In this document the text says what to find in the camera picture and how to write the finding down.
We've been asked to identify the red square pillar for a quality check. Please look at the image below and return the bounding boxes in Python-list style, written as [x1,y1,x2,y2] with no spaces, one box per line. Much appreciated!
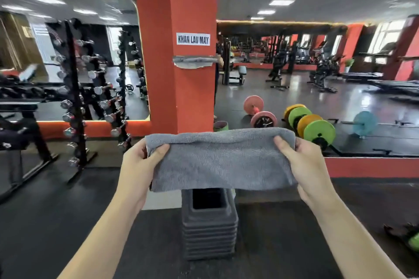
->
[132,0,219,136]

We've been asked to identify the black seated gym machine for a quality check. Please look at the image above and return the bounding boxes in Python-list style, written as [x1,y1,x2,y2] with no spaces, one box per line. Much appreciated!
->
[222,38,248,86]

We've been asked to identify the white paper sign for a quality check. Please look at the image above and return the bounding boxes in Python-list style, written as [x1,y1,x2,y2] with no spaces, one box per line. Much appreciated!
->
[176,32,211,46]

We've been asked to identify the green weight plate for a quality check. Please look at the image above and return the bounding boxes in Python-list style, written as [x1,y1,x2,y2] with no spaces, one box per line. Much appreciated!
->
[303,119,337,150]
[288,106,313,131]

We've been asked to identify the person's left hand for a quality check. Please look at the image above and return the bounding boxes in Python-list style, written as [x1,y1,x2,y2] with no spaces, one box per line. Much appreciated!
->
[113,138,171,212]

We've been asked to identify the black horizontal dumbbell rack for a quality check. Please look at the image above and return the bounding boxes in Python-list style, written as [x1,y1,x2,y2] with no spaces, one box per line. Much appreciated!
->
[0,74,59,204]

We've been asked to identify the wall mirror with lit frame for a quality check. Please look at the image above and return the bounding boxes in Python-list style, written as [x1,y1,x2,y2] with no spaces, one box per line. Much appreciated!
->
[0,0,152,123]

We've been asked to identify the steel barbell bar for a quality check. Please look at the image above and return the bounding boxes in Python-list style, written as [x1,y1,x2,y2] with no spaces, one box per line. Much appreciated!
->
[340,120,419,128]

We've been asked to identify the black multi-gym machine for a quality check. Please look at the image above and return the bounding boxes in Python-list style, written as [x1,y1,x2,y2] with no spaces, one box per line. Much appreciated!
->
[265,35,299,90]

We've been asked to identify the white ceiling light panels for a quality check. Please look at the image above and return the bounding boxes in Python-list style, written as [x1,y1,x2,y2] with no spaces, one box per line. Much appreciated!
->
[0,0,297,23]

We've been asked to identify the pink weight plate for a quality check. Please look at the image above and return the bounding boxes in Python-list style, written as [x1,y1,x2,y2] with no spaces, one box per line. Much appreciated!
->
[243,95,264,116]
[250,111,278,129]

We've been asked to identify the person's right hand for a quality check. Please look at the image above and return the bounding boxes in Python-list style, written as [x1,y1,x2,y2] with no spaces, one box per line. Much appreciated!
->
[273,135,340,214]

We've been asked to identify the green and black floor item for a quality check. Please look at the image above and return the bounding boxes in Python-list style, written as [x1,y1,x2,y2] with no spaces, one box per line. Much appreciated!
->
[383,222,419,255]

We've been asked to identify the row of chrome dumbbells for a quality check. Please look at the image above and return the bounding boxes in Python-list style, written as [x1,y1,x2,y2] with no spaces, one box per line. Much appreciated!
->
[51,37,132,168]

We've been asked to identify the black exercise bike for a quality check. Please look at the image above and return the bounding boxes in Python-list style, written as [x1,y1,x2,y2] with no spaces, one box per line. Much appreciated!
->
[307,54,344,94]

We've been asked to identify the bright window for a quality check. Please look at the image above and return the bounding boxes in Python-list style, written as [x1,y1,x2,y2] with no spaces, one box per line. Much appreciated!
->
[363,20,406,64]

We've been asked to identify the stack of black step platforms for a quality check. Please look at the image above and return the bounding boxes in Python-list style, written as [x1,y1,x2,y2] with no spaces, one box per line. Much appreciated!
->
[181,187,239,262]

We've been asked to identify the white towel holder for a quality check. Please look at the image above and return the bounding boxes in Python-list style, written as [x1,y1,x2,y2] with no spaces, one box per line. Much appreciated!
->
[172,55,218,69]

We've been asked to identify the yellow weight plate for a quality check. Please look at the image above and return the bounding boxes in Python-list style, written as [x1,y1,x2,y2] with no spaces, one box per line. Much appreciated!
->
[297,114,323,139]
[283,104,307,122]

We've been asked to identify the grey towel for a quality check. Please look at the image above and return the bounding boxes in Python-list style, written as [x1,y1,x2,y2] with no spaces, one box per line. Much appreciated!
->
[144,127,299,193]

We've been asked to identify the person's left forearm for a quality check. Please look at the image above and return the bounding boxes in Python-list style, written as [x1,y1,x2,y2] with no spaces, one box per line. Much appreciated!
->
[57,192,146,279]

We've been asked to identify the person's right forearm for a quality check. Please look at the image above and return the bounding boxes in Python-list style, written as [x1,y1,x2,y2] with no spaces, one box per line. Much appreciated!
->
[307,197,408,279]

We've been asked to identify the blue weight plate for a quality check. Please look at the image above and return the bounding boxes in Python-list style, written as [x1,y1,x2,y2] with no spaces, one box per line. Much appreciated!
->
[353,111,379,137]

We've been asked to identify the black treadmill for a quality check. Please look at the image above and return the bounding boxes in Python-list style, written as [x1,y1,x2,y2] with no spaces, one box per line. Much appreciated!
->
[340,41,398,82]
[368,56,419,96]

